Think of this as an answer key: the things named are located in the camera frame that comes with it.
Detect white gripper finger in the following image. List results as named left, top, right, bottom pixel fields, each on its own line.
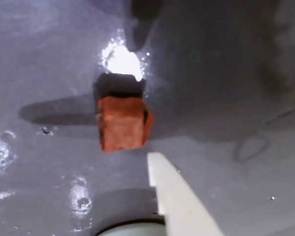
left=147, top=151, right=225, bottom=236

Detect red-brown cube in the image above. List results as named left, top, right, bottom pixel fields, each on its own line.
left=96, top=95, right=154, bottom=154

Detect pale green steel-rimmed cup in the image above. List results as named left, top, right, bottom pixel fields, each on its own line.
left=97, top=218, right=166, bottom=236

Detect dark grey table mat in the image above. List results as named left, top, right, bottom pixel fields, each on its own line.
left=0, top=0, right=295, bottom=236

